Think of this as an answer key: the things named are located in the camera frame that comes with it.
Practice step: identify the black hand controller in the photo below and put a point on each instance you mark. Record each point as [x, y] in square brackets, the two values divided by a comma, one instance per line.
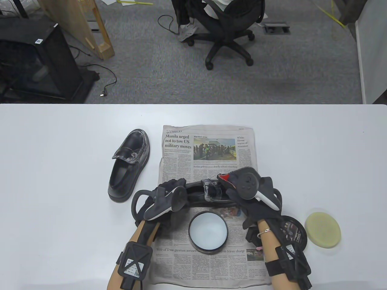
[248, 185]
[163, 202]

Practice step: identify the round yellow polishing sponge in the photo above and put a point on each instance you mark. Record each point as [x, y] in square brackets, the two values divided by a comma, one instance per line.
[323, 229]

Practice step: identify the yellow floor tape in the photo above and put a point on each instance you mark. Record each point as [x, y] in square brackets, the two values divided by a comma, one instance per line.
[332, 16]

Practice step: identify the white partition panel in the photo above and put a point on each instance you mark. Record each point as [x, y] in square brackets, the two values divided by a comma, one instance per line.
[373, 51]

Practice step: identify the newspaper sheet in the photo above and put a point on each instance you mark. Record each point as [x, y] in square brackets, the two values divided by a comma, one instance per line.
[211, 151]

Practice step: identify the black swivel office chair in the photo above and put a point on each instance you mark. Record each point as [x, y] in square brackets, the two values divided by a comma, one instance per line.
[229, 33]

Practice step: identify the wooden frame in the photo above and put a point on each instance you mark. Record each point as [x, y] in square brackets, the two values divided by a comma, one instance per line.
[75, 21]

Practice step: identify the red and grey polishing cloth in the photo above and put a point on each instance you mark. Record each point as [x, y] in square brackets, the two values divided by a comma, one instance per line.
[225, 178]

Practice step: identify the person's right forearm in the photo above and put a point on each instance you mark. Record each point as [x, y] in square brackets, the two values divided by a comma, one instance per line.
[272, 247]

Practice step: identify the black right hand controller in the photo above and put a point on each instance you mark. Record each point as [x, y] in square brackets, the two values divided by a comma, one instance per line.
[248, 185]

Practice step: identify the person's left forearm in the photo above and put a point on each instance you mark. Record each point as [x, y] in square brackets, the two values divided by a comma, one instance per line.
[142, 232]

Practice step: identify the person's left hand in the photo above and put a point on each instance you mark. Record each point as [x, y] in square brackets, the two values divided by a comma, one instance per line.
[169, 185]

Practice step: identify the black cabinet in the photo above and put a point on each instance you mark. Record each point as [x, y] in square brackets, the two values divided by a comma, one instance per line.
[33, 57]

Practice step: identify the black cream tin lid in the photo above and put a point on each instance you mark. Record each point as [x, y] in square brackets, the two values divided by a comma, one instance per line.
[294, 232]

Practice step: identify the floor socket box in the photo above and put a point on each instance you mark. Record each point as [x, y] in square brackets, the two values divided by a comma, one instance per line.
[276, 28]

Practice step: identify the black leather shoe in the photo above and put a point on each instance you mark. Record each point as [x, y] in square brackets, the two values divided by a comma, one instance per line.
[208, 190]
[127, 169]

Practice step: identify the black left hand controller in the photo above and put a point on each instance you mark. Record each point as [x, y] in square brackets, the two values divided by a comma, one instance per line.
[163, 202]

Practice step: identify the person's right hand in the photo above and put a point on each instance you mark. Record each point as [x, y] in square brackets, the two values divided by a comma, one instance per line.
[257, 211]

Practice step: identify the black leather care cream tin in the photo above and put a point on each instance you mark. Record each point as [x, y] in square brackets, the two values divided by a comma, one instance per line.
[208, 232]

